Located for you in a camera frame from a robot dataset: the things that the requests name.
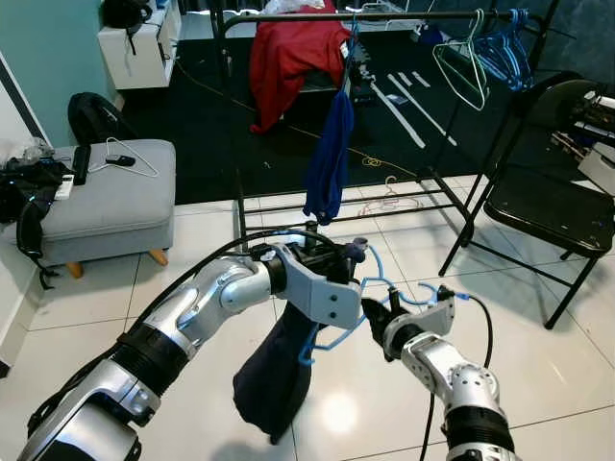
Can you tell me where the black backpack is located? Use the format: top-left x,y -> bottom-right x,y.
67,91 -> 137,147

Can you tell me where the navy blue garment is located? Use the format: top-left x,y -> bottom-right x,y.
233,240 -> 371,445

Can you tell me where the crumpled clear plastic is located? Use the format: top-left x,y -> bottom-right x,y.
10,137 -> 54,166

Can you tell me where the white wire hanger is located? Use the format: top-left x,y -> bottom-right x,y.
88,134 -> 160,181

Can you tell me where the pale green plastic hanger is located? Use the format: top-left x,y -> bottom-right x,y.
434,12 -> 491,111

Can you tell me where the royal blue garment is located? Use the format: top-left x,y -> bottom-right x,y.
303,88 -> 357,227

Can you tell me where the grey upholstered ottoman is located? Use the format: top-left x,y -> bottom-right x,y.
38,139 -> 177,279

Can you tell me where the white open box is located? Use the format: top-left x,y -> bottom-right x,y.
577,142 -> 615,198

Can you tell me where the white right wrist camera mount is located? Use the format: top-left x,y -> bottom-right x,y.
404,293 -> 457,337

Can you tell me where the black metal clothes rack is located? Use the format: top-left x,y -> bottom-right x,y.
209,0 -> 563,279

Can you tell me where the white remote control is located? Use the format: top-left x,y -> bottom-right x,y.
53,173 -> 76,203

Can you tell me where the black floor carpet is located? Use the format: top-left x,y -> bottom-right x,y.
115,24 -> 578,207

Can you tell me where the blue mop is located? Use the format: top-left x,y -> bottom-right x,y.
416,21 -> 450,49

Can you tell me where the black folding chair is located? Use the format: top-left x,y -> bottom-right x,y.
440,72 -> 615,329

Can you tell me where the black strapped bag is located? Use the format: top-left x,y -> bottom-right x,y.
0,154 -> 73,289

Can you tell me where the black equipment with white parts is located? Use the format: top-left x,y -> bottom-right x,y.
553,86 -> 615,145

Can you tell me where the pink hanger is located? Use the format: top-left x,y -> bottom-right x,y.
360,175 -> 424,214

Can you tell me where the black remote control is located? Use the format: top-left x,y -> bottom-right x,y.
74,144 -> 92,186

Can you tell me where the white cabinet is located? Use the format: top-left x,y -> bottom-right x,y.
96,0 -> 182,90

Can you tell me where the black exercise machine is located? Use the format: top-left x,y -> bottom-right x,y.
341,38 -> 378,102

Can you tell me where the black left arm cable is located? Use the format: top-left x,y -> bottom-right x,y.
29,226 -> 318,433

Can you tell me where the red cloth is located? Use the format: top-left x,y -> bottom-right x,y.
248,14 -> 352,135

